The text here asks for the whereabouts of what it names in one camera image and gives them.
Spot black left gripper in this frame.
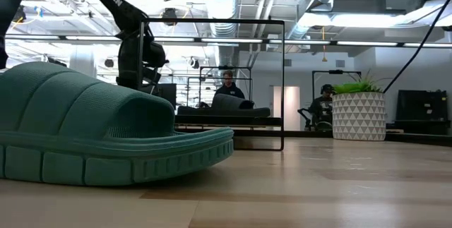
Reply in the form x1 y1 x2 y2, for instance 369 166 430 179
117 32 162 95

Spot teal green slide sandal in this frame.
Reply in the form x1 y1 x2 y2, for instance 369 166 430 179
0 61 235 187

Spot white column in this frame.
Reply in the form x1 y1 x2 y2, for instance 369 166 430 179
69 44 98 80

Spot black ceiling fixture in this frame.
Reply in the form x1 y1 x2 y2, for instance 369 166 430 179
16 5 28 23
161 7 178 27

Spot person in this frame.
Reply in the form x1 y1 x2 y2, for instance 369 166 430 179
298 83 335 132
214 69 246 100

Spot long ceiling light strip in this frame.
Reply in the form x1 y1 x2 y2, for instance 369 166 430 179
5 34 452 49

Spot white door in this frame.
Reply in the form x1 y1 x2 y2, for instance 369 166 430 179
273 85 302 132

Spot green plant white patterned pot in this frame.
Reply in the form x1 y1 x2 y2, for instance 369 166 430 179
331 71 388 142

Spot black cabinet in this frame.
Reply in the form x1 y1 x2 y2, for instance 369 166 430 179
395 89 451 136

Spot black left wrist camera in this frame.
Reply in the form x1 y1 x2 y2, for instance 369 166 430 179
143 40 170 68

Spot black background station frame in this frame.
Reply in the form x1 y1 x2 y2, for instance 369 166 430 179
186 65 254 113
311 69 362 116

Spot wooden shelf black metal frame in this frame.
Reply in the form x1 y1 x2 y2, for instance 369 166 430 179
136 18 286 152

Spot ribbed silver ventilation duct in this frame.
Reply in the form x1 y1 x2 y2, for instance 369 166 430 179
204 0 239 67

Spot black table frame rails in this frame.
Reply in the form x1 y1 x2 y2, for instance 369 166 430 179
175 124 452 148

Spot yellow hanging cord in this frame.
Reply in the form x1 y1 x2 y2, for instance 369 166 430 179
321 26 328 63

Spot thick black cable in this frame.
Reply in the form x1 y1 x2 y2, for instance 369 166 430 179
383 0 452 94

